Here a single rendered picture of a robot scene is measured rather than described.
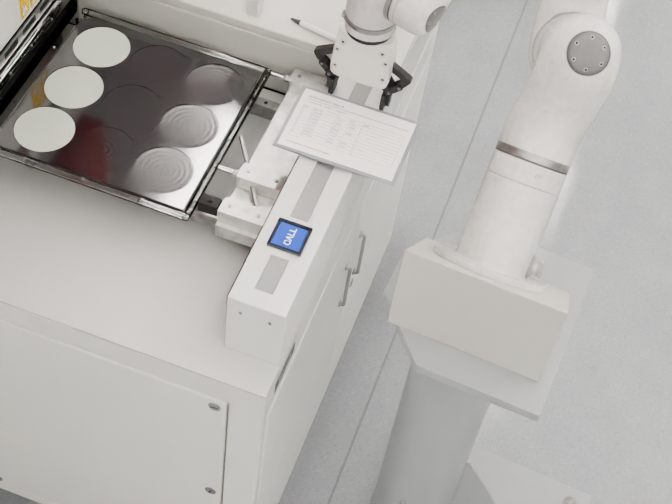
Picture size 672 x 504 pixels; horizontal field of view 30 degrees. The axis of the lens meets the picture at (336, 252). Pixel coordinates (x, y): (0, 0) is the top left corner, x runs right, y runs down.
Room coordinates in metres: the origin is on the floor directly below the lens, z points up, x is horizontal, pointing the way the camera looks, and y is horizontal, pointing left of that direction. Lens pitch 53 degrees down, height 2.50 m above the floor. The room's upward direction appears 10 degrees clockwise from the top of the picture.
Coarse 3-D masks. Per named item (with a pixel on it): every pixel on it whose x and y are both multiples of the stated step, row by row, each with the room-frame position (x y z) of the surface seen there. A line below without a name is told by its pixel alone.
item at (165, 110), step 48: (144, 48) 1.59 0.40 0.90; (144, 96) 1.48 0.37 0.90; (192, 96) 1.50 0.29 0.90; (240, 96) 1.52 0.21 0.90; (0, 144) 1.32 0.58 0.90; (96, 144) 1.35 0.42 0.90; (144, 144) 1.37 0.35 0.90; (192, 144) 1.39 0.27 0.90; (144, 192) 1.27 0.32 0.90; (192, 192) 1.29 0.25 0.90
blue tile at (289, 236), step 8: (280, 224) 1.20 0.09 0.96; (288, 224) 1.20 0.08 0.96; (280, 232) 1.19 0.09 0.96; (288, 232) 1.19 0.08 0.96; (296, 232) 1.19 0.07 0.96; (304, 232) 1.19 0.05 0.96; (272, 240) 1.17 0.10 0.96; (280, 240) 1.17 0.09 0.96; (288, 240) 1.17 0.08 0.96; (296, 240) 1.18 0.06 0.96; (304, 240) 1.18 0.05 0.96; (288, 248) 1.16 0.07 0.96; (296, 248) 1.16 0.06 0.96
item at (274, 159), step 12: (288, 96) 1.55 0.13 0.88; (288, 108) 1.53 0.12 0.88; (276, 120) 1.49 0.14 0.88; (276, 132) 1.47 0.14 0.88; (264, 144) 1.43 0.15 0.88; (252, 156) 1.40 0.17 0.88; (264, 156) 1.41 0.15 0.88; (276, 156) 1.41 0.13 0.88; (288, 156) 1.42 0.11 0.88; (264, 168) 1.38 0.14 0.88; (276, 168) 1.38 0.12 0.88; (288, 168) 1.39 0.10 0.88; (240, 192) 1.32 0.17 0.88; (252, 204) 1.30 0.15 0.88; (264, 204) 1.30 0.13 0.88; (216, 228) 1.24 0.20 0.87; (228, 228) 1.24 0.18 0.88; (240, 240) 1.23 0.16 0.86; (252, 240) 1.23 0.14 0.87
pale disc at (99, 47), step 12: (84, 36) 1.60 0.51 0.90; (96, 36) 1.60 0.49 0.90; (108, 36) 1.61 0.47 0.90; (120, 36) 1.61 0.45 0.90; (84, 48) 1.57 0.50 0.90; (96, 48) 1.57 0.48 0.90; (108, 48) 1.58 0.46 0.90; (120, 48) 1.58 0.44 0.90; (84, 60) 1.54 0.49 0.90; (96, 60) 1.54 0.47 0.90; (108, 60) 1.55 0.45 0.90; (120, 60) 1.55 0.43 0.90
